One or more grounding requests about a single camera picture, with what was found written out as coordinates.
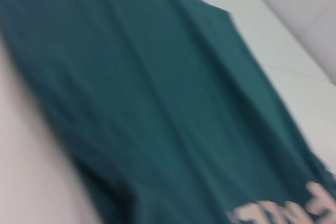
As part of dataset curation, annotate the teal t-shirt with cream print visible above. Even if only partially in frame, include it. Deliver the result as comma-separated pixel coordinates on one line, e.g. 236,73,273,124
0,0,336,224

